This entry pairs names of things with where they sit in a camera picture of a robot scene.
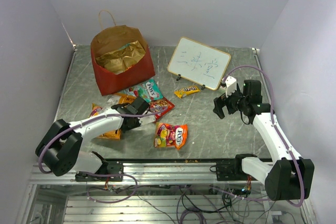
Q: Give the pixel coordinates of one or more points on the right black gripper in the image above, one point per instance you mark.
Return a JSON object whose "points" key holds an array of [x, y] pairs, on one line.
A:
{"points": [[222, 100]]}

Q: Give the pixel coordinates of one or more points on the red brown paper bag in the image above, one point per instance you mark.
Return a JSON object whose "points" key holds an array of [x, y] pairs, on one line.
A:
{"points": [[110, 39]]}

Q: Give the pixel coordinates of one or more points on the brown kraft chip bag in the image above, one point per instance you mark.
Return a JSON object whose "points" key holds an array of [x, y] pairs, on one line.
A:
{"points": [[116, 61]]}

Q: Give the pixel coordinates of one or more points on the red Doritos chip bag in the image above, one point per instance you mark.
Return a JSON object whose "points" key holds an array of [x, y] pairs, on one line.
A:
{"points": [[126, 69]]}

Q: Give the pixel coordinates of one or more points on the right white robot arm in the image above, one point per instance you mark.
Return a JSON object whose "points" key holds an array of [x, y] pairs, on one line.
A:
{"points": [[289, 177]]}

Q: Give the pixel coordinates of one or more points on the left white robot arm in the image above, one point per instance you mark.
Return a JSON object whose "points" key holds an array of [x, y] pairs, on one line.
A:
{"points": [[60, 149]]}

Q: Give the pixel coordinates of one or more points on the orange Fox's fruits bag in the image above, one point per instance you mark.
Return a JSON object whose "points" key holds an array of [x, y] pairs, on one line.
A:
{"points": [[168, 135]]}

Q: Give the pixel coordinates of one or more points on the teal Fox's candy bag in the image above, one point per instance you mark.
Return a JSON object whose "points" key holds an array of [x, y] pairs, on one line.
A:
{"points": [[148, 90]]}

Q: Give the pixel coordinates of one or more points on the small white green box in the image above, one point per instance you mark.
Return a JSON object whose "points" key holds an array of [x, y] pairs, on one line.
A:
{"points": [[222, 89]]}

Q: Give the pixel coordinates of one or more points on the yellow M&M's packet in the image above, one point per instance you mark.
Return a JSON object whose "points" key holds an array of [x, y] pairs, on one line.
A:
{"points": [[186, 91]]}

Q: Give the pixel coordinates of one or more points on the small whiteboard with writing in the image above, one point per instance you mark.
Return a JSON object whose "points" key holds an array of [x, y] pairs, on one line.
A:
{"points": [[199, 63]]}

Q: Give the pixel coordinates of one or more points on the red snack packet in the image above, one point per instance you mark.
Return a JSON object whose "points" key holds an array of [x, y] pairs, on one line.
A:
{"points": [[159, 105]]}

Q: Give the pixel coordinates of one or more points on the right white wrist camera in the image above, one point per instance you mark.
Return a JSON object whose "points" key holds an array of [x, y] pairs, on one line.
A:
{"points": [[229, 86]]}

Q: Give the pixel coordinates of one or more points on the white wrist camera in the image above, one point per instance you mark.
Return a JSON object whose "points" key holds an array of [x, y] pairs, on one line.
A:
{"points": [[229, 86], [147, 119]]}

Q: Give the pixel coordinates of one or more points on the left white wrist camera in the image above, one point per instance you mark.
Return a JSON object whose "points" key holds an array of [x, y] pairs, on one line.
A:
{"points": [[147, 119]]}

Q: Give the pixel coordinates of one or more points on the aluminium rail frame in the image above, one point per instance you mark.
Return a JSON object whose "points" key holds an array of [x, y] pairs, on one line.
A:
{"points": [[167, 191]]}

